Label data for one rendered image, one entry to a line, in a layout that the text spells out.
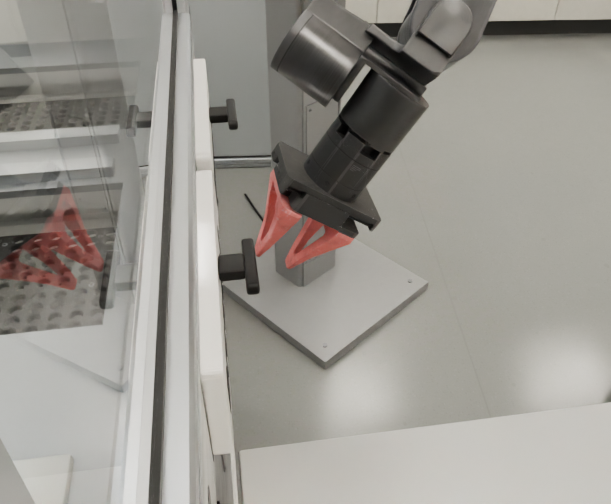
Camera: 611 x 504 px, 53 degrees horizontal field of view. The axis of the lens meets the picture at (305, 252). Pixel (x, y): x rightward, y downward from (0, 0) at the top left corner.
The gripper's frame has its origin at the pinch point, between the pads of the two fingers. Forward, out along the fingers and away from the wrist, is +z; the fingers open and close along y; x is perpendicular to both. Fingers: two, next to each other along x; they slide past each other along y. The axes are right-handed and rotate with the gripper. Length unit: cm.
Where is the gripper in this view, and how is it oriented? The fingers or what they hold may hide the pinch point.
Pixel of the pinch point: (276, 252)
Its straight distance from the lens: 59.7
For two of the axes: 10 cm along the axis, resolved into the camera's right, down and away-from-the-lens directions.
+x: 1.7, 6.1, -7.7
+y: -8.2, -3.5, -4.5
